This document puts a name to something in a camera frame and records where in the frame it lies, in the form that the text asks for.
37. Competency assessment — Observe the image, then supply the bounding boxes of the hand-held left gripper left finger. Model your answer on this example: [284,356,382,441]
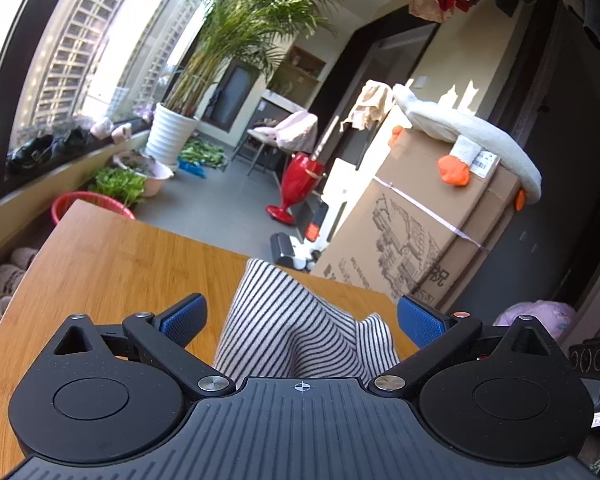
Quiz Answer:
[54,293,237,401]

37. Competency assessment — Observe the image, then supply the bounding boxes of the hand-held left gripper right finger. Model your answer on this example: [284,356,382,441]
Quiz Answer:
[368,294,557,401]

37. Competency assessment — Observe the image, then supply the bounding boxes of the grey striped sweater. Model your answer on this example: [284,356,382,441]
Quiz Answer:
[213,258,401,379]

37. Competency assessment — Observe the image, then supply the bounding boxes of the pink fabric bag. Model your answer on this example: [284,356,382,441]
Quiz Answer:
[494,299,576,341]

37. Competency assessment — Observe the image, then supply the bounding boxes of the large printed cardboard box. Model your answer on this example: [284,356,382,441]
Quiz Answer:
[309,105,529,314]

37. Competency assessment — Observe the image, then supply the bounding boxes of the bowl with green plant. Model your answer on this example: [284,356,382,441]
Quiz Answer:
[112,153,175,197]

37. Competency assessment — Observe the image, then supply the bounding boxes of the white tall box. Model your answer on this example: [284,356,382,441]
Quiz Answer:
[319,157,366,251]

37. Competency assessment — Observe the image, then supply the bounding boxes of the leafy green plants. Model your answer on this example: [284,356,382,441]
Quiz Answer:
[89,166,147,207]

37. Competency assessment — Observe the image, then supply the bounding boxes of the blue plastic bag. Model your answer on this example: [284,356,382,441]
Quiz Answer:
[177,158,207,180]

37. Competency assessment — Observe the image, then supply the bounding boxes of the red plastic basin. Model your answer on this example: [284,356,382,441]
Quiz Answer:
[51,191,137,226]

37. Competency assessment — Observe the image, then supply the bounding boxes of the pile of green vegetables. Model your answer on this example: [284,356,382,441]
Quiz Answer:
[179,137,229,169]

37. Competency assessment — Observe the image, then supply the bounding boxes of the white ribbed plant pot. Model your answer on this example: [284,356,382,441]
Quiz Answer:
[144,102,200,166]

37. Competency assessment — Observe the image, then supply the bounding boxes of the small table with pink cloth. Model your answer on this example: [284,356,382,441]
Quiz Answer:
[232,127,291,177]

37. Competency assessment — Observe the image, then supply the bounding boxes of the white plush goose toy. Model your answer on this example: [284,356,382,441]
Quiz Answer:
[387,83,543,211]

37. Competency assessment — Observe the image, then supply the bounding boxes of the black shoe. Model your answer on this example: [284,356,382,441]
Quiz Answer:
[7,134,56,171]
[52,127,91,154]

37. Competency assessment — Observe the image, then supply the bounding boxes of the cream crumpled cloth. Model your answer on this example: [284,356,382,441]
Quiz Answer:
[339,79,396,131]

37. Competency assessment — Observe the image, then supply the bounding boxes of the dark glass door cabinet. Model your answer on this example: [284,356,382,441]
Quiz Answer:
[202,59,269,134]

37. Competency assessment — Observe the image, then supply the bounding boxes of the tall palm plant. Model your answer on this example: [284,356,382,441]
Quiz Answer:
[164,0,352,119]

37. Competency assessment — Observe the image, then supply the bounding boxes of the wooden wall shelf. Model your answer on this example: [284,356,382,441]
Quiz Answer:
[279,44,329,96]

